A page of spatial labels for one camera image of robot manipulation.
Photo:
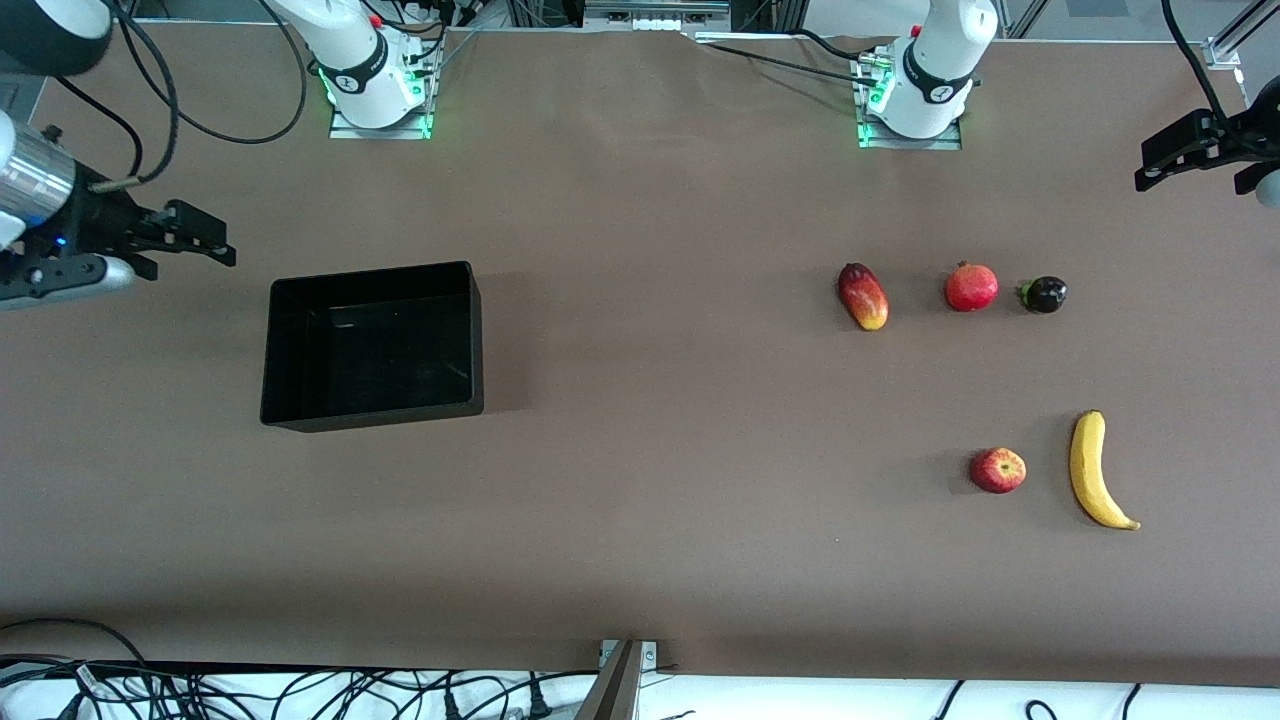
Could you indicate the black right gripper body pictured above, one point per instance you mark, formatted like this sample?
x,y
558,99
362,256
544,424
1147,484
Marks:
x,y
100,220

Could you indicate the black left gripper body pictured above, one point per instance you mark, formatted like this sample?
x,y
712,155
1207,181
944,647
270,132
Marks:
x,y
1256,132

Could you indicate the black rectangular plastic box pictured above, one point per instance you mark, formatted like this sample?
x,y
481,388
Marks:
x,y
370,350

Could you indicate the yellow banana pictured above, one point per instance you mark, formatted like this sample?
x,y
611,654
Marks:
x,y
1088,470

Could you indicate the red apple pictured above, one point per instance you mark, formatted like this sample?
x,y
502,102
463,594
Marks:
x,y
998,470

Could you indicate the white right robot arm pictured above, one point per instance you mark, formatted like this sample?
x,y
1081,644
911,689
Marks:
x,y
355,55

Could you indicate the metal base plate right arm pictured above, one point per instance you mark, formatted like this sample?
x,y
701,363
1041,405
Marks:
x,y
380,132

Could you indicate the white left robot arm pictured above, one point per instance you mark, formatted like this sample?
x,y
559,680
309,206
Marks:
x,y
940,60

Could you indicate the dark purple mangosteen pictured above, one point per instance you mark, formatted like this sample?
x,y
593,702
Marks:
x,y
1046,295

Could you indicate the red pomegranate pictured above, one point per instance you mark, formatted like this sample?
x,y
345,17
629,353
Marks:
x,y
971,288

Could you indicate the red yellow mango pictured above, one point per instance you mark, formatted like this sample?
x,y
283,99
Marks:
x,y
863,298

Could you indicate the white power strip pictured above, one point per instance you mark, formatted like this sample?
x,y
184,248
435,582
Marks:
x,y
655,12

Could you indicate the dark metal beam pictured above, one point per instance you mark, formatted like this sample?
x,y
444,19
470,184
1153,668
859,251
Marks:
x,y
615,695

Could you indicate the aluminium profile post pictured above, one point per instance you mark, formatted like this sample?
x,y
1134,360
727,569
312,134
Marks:
x,y
1222,50

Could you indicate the small silver bracket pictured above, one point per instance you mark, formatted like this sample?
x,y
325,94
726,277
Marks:
x,y
648,655

